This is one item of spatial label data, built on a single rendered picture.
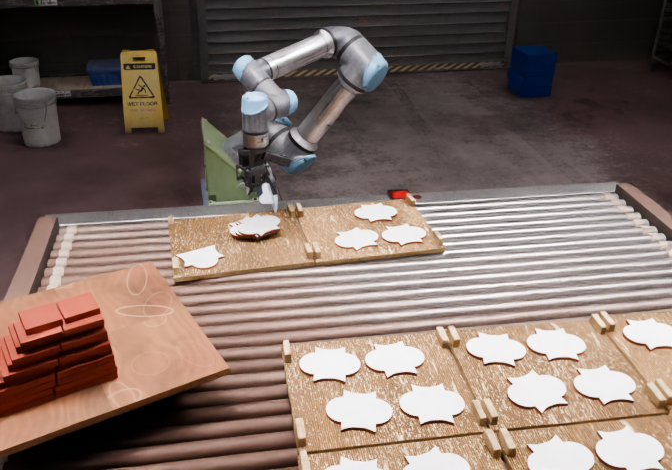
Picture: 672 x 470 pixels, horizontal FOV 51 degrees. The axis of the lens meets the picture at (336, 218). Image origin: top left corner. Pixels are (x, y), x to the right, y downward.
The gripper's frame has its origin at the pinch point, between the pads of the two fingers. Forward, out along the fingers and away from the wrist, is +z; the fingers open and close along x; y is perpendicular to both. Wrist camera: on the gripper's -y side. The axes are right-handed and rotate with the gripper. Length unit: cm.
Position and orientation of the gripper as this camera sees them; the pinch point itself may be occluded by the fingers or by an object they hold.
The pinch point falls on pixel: (263, 203)
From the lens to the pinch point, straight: 220.8
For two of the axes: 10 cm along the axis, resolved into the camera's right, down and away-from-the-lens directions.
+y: -7.7, 2.8, -5.7
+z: -0.2, 8.8, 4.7
